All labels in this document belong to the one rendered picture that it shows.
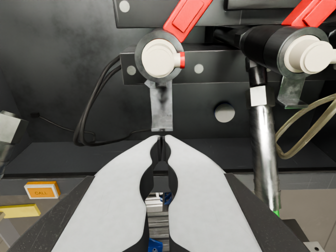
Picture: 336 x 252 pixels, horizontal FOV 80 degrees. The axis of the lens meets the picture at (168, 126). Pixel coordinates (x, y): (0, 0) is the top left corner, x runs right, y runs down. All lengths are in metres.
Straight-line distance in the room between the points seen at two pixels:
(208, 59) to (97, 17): 0.23
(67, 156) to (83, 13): 0.27
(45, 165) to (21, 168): 0.04
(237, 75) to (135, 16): 0.13
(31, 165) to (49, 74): 0.18
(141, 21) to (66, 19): 0.21
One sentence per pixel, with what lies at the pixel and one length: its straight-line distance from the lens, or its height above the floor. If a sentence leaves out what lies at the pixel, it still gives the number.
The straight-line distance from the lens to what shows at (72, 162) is 0.44.
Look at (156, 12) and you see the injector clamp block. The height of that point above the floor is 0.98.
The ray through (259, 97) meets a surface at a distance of 0.18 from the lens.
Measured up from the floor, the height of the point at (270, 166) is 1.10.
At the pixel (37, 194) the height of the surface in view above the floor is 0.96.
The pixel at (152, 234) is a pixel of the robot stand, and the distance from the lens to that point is 0.80.
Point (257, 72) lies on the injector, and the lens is 0.18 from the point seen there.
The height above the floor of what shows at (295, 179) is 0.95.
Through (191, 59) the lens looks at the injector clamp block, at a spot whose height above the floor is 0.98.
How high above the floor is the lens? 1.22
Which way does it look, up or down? 62 degrees down
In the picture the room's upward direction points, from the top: 180 degrees clockwise
